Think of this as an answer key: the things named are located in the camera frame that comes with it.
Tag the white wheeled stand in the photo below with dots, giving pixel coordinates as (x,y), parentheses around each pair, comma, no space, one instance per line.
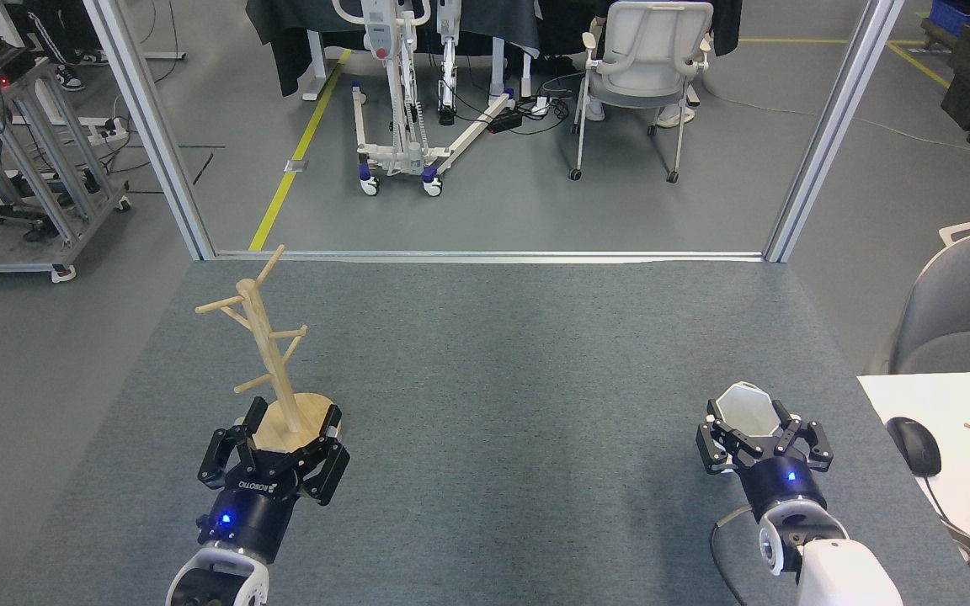
(380,34)

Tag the grey upholstered chair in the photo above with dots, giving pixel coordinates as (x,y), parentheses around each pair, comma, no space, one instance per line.
(965,311)

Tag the blue plastic bin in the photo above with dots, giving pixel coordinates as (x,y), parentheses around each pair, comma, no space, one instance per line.
(948,17)

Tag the white hexagonal cup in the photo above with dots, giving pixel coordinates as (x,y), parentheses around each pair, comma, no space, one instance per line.
(746,408)

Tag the white office chair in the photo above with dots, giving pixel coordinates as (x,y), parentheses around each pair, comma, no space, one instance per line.
(649,76)

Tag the wooden cup rack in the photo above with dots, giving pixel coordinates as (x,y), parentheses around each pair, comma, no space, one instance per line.
(269,353)

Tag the black power strip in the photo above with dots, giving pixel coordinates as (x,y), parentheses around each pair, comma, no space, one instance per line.
(504,122)

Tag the black computer mouse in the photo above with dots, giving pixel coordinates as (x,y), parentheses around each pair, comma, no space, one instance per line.
(914,446)

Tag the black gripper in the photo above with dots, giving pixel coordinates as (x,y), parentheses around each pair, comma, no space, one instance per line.
(253,513)
(780,480)

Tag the dark table cloth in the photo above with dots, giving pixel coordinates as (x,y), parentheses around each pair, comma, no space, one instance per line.
(300,34)

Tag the silver aluminium post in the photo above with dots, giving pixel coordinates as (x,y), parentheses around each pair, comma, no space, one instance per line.
(148,126)
(834,126)

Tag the white power strip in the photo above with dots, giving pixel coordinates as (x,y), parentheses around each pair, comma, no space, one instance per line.
(114,128)

